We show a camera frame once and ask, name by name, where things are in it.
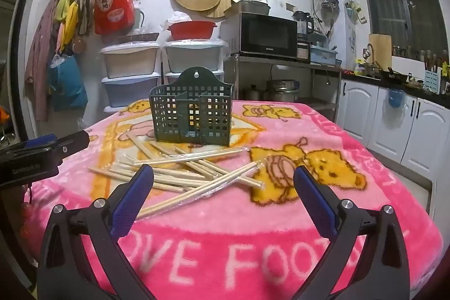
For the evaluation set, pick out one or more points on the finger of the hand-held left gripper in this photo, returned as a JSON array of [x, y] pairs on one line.
[[37, 142], [72, 142]]

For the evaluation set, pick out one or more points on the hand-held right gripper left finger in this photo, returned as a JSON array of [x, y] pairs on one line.
[[132, 203]]

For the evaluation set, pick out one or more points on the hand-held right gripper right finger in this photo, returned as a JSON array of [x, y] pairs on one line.
[[316, 203]]

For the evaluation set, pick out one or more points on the pile of chopsticks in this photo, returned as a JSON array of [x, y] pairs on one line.
[[211, 184]]

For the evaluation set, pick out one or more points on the green plastic utensil holder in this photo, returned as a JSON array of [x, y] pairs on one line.
[[168, 110]]

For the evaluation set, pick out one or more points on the pink hanging garment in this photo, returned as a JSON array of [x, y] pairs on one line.
[[40, 57]]

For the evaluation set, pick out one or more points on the plastic storage drawer unit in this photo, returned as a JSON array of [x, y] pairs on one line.
[[195, 55], [130, 75]]

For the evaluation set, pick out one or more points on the pink printed blanket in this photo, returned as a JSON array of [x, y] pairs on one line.
[[218, 236]]

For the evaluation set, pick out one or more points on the white kitchen cabinets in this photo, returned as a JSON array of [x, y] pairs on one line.
[[365, 117]]

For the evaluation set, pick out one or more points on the steel pot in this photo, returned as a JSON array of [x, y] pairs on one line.
[[281, 91]]

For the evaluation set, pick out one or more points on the yellow hanging bags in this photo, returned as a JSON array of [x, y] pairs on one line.
[[68, 15]]

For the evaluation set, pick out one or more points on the small blue hanging bag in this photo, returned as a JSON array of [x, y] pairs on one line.
[[396, 99]]

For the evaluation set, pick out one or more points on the steel kitchen shelf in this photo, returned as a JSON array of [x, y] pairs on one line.
[[281, 64]]

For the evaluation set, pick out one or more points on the black wok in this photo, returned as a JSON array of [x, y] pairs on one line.
[[395, 76]]

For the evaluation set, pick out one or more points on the kitchen faucet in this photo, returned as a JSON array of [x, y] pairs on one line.
[[369, 54]]

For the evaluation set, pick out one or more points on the red plastic basin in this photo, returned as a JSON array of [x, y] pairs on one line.
[[193, 30]]

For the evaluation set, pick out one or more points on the wooden cutting board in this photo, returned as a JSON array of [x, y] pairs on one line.
[[380, 50]]

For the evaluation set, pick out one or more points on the blue knife block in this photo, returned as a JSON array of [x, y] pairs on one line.
[[432, 82]]

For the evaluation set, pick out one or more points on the black microwave oven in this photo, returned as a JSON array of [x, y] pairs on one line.
[[263, 34]]

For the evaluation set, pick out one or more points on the blender jug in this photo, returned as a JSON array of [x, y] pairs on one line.
[[303, 24]]

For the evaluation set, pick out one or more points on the row of spice bottles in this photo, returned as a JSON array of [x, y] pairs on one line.
[[418, 54]]

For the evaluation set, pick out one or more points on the hanging steel colander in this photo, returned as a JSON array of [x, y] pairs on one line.
[[330, 8]]

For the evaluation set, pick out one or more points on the metal tray on microwave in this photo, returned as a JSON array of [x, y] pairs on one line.
[[249, 7]]

